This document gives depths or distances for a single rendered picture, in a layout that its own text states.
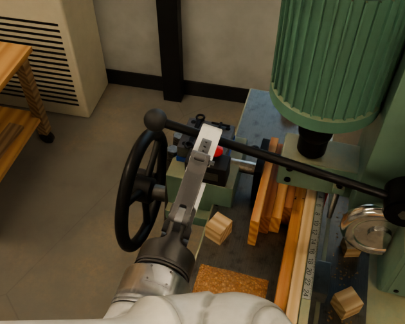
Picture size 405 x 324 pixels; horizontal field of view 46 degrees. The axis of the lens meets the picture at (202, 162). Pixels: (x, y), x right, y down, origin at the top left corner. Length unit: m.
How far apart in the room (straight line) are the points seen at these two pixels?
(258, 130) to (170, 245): 0.54
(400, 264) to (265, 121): 0.50
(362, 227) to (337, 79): 0.26
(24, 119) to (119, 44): 0.60
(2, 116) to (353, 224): 1.84
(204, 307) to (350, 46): 0.38
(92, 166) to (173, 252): 1.67
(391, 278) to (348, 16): 0.40
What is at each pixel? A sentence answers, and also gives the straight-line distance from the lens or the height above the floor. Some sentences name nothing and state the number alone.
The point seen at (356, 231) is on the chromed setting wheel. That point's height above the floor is 1.02.
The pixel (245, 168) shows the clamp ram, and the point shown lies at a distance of 0.95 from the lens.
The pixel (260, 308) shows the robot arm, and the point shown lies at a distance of 0.41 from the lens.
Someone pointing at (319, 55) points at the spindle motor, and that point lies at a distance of 0.65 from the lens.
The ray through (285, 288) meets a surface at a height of 0.94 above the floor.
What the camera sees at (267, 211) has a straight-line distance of 0.89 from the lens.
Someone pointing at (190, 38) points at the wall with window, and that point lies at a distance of 2.35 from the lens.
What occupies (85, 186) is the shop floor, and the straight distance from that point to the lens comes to 2.19.
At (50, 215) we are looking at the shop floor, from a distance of 2.14.
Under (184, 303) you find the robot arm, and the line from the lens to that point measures 0.42.
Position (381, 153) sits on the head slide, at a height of 1.14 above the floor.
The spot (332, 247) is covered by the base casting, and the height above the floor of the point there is 0.80.
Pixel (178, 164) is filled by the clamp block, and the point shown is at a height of 0.96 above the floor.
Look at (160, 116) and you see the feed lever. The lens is 0.69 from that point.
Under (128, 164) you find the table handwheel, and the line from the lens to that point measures 0.97.
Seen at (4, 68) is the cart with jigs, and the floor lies 0.53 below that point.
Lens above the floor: 1.68
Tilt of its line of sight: 49 degrees down
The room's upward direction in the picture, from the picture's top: straight up
